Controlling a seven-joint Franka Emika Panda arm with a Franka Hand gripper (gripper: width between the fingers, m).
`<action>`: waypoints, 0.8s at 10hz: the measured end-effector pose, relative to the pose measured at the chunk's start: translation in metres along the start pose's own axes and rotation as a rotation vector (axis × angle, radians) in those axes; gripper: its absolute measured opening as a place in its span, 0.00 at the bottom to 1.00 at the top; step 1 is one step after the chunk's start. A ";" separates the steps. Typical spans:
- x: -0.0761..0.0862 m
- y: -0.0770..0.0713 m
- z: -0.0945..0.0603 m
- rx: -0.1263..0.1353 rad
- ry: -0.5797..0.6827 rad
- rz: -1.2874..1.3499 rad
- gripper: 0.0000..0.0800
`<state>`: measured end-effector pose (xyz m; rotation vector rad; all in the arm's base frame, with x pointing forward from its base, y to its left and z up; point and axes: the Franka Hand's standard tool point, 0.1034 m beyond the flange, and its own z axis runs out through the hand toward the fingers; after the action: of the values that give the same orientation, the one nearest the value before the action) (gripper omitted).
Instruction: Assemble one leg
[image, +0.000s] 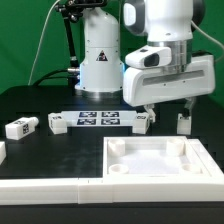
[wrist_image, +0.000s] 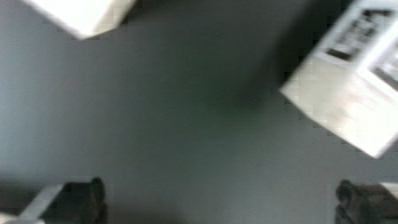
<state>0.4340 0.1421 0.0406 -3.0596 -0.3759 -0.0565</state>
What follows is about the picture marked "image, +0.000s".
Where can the white square table top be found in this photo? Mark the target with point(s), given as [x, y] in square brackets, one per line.
[152, 156]

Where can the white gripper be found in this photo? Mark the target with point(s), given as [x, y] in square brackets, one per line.
[150, 86]

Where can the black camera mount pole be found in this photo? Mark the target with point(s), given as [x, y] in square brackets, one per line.
[72, 11]

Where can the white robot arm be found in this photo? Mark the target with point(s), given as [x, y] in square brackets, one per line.
[167, 24]

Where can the white obstacle fence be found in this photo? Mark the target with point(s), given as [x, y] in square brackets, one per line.
[117, 188]

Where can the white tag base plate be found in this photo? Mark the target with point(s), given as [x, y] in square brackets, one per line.
[98, 118]

